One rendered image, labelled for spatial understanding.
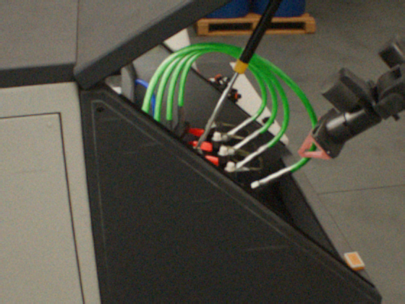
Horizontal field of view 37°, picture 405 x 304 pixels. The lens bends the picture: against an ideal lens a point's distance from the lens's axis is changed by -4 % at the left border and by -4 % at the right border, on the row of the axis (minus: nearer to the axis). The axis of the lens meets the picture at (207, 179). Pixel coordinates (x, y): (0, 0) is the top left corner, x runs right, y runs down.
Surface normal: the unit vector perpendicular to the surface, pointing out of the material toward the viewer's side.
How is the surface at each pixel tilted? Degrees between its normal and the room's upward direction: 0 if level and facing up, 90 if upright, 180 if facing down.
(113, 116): 90
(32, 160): 90
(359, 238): 0
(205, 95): 90
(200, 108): 90
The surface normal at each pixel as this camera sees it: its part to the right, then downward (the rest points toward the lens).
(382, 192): 0.00, -0.87
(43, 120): 0.18, 0.49
